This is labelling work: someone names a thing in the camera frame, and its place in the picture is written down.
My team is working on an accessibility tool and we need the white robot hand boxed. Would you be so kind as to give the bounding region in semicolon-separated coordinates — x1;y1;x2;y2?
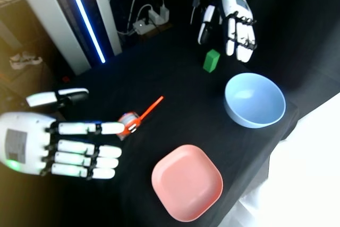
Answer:
197;0;258;63
0;88;125;180

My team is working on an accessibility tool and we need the green block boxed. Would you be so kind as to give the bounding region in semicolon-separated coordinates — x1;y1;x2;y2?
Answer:
203;49;221;73

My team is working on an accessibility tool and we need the orange measuring spoon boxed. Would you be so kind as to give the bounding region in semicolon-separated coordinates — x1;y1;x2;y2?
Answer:
117;95;165;141

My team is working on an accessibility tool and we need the light blue bowl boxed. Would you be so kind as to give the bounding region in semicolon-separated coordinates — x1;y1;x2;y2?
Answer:
224;72;287;129

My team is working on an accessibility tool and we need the pink square plate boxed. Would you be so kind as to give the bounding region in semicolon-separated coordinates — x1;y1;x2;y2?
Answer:
151;144;224;223

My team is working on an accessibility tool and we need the white power strip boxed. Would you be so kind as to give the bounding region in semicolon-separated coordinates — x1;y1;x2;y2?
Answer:
148;5;171;25

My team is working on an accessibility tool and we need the white shoe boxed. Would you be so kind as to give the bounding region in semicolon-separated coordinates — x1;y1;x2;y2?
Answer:
9;54;27;70
22;51;43;66

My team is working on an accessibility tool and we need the white power adapter box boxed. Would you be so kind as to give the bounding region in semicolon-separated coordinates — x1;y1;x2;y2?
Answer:
132;19;155;36

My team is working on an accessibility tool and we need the black table cloth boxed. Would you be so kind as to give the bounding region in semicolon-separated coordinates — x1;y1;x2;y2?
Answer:
53;22;340;227

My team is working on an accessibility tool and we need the white column with dark panel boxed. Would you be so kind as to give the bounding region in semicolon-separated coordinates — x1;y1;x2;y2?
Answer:
9;0;123;76

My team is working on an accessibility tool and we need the blue light strip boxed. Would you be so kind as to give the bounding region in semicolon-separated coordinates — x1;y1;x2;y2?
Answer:
65;0;106;64

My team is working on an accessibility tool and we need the white cable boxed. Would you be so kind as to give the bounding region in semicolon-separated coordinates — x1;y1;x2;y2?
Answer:
116;0;154;36

